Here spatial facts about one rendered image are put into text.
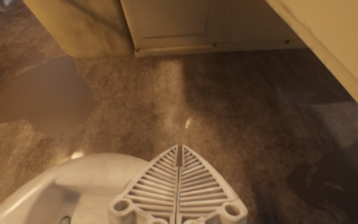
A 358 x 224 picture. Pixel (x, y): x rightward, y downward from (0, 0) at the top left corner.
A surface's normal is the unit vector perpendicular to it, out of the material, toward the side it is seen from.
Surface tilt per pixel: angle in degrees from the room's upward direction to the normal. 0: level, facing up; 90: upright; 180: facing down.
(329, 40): 90
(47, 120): 0
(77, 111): 0
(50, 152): 0
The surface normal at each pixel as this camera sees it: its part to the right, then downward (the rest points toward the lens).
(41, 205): 0.93, 0.00
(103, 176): -0.01, -0.51
